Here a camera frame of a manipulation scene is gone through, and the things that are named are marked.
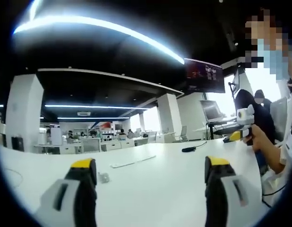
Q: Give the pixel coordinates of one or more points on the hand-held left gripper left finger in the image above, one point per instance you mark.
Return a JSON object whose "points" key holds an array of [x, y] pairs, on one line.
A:
{"points": [[65, 196]]}

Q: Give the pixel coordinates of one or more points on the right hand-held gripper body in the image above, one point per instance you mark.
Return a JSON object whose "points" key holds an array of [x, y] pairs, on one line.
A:
{"points": [[244, 123]]}

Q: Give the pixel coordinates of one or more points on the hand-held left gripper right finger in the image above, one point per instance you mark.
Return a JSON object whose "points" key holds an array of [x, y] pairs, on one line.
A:
{"points": [[228, 196]]}

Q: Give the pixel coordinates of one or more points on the white desk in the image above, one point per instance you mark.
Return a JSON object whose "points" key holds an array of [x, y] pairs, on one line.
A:
{"points": [[146, 184]]}

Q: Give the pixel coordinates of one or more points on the person's right hand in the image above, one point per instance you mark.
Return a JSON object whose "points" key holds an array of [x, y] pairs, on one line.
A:
{"points": [[260, 138]]}

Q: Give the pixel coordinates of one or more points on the black laptop stand table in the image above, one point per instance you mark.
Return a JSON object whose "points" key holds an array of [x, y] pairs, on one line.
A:
{"points": [[219, 126]]}

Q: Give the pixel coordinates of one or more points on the open laptop on stand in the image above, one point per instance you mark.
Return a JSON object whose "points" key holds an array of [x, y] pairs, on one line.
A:
{"points": [[211, 110]]}

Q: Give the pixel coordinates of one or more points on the hanging dark screen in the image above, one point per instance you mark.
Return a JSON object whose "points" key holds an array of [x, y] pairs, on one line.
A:
{"points": [[205, 75]]}

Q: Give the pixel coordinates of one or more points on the black box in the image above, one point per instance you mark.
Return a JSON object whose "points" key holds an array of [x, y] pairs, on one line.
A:
{"points": [[17, 143]]}

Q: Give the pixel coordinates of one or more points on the white flat strip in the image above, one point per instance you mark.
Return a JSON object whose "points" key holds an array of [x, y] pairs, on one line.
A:
{"points": [[133, 161]]}

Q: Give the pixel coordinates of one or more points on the short ceiling light strip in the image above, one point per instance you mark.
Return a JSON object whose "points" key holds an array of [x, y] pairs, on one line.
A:
{"points": [[96, 107]]}

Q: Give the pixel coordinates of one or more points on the long ceiling light strip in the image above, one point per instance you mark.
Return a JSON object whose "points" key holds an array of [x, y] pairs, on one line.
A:
{"points": [[101, 26]]}

